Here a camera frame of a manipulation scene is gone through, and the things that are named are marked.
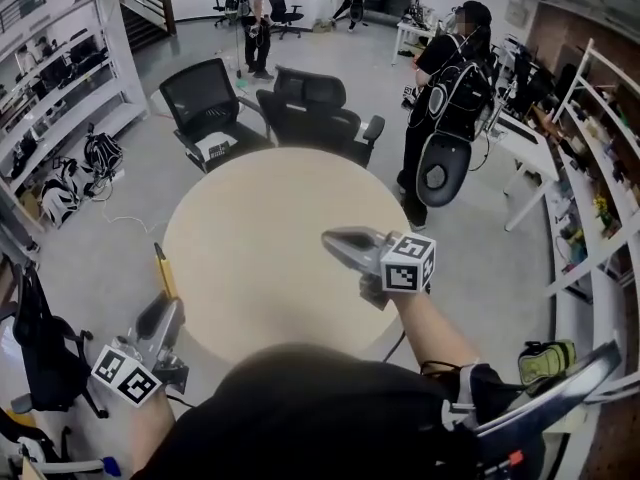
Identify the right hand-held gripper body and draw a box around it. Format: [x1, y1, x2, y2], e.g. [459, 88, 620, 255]
[357, 234, 437, 312]

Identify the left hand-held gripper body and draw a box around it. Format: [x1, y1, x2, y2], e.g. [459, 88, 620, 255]
[91, 334, 190, 409]

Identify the yellow utility knife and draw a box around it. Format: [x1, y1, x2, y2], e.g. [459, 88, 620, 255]
[152, 241, 178, 303]

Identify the person's right forearm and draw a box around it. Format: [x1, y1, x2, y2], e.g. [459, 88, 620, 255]
[394, 290, 481, 374]

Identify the person's left forearm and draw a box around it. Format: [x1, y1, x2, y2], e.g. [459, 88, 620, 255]
[130, 390, 176, 474]

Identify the white desk leg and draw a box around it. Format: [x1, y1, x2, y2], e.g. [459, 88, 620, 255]
[17, 457, 109, 477]

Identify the black padded office chair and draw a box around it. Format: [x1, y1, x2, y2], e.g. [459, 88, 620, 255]
[255, 65, 387, 170]

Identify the black and white backpack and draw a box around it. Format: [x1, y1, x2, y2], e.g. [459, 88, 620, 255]
[38, 173, 82, 228]
[82, 128, 125, 185]

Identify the white desk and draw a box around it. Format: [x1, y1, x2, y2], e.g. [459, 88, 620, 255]
[492, 110, 562, 233]
[391, 17, 444, 67]

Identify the yellow-green bag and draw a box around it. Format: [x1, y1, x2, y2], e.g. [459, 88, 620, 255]
[517, 339, 577, 395]

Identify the white open rack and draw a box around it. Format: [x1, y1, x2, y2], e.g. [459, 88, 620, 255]
[544, 37, 640, 404]

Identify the white paper sheet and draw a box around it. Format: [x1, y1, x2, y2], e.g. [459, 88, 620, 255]
[194, 132, 240, 160]

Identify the yellow flower bunch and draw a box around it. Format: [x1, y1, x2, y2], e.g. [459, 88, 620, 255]
[592, 195, 615, 228]

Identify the black mesh-back office chair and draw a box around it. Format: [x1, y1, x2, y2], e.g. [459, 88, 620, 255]
[158, 57, 275, 175]

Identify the white shelving unit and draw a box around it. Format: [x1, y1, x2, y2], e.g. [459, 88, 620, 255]
[0, 0, 147, 230]

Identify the dark staircase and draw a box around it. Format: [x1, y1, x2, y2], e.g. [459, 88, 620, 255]
[117, 0, 177, 54]

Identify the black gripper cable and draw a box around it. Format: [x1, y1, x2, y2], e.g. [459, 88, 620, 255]
[383, 330, 407, 365]

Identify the white floor cable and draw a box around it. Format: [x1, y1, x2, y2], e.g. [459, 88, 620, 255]
[102, 201, 167, 235]

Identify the pale backpack shoulder strap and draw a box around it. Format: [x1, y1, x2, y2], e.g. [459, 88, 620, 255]
[439, 362, 479, 432]

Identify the white wall box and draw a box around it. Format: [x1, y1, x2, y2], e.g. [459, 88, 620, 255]
[503, 0, 527, 28]

